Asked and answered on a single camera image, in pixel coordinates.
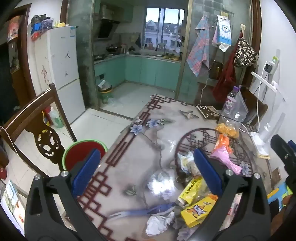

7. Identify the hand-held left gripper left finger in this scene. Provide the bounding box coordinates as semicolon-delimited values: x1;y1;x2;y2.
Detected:
25;148;109;241

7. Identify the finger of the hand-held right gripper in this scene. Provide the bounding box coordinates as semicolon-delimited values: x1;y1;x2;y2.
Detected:
285;140;296;186
270;134;290;167

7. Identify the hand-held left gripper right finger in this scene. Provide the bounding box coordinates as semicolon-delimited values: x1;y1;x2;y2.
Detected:
190;148;271;241

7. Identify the red basin with green rim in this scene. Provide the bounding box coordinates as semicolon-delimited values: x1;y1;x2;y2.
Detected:
62;139;108;172

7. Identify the white blue snack packet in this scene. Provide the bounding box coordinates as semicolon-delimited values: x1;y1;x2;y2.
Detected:
177;152;197;174

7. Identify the green trash can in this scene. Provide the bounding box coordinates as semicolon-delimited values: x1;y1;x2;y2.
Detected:
97;81;114;105

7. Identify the white desk lamp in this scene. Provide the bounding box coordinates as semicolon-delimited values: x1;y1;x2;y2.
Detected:
251;71;289;158

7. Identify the pink wrapper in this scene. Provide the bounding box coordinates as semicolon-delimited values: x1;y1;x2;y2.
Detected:
210;146;243;175

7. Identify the plain yellow box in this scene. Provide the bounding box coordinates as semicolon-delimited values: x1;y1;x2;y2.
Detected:
178;177;208;205

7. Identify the small wooden board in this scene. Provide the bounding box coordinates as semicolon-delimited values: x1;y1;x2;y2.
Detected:
270;167;281;188

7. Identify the yellow box with blue print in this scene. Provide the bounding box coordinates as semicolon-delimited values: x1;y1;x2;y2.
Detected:
180;195;219;229

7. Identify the clear bag of yellow snacks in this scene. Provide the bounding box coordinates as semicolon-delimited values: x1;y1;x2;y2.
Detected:
216;89;249;139

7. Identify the dark wooden chair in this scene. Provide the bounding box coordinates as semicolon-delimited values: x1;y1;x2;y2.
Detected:
240;87;269;124
271;204;296;241

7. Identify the carved wooden chair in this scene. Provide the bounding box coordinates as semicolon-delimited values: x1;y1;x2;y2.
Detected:
0;83;78;176

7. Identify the green detergent bottle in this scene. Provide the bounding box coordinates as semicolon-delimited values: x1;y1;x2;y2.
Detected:
47;108;64;129

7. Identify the plastic bottle with purple label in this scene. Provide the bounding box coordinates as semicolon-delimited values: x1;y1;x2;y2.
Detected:
223;86;242;121

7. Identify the blue plastic strip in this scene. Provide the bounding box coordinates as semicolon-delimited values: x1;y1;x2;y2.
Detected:
109;203;177;219

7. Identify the crumpled white tissue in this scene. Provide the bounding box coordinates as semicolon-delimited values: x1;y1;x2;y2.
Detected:
146;211;175;237

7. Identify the printed cardboard box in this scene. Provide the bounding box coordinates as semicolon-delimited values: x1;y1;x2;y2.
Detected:
0;179;26;237

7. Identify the glass sliding door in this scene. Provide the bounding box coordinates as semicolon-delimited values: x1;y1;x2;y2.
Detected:
174;0;255;105

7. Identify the red garment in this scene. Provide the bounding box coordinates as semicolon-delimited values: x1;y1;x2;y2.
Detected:
213;32;243;102

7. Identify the brown leather bag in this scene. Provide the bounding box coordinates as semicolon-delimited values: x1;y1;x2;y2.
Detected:
209;61;223;79

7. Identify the leopard print bag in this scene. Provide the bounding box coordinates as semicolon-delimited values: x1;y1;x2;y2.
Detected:
233;38;258;67

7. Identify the white fridge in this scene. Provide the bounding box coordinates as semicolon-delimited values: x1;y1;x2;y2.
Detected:
35;25;86;124

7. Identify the dark wooden door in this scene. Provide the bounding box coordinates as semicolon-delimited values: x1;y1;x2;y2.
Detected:
0;5;35;123

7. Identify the plaid towel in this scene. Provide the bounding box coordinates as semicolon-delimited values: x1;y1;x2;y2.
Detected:
186;15;211;77

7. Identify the white blue paper bag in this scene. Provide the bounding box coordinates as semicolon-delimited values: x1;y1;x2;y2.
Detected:
211;11;232;52

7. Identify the black range hood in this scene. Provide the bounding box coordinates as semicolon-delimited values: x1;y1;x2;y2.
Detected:
97;19;121;39

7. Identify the kitchen window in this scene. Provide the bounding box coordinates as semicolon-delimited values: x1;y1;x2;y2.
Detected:
144;8;185;49

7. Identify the black plastic bag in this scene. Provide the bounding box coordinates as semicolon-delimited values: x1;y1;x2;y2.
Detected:
31;14;51;25

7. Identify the red paper decoration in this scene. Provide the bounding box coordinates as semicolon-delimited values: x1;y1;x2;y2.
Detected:
7;16;20;42

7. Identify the white lamp cable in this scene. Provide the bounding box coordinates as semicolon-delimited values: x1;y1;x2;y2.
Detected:
240;67;270;135

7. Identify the black cable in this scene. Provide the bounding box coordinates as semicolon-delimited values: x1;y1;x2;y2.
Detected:
216;113;247;123

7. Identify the metal bead chain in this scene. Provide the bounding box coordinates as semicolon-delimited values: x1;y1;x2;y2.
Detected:
0;126;19;156

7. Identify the thin white cable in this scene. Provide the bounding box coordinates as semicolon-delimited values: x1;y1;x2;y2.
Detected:
199;67;210;105

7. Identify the white wall socket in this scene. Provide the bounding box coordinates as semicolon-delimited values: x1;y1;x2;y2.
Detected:
264;56;279;75

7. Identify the teal wall cabinet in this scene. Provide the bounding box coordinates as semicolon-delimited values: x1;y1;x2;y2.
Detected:
94;0;133;24

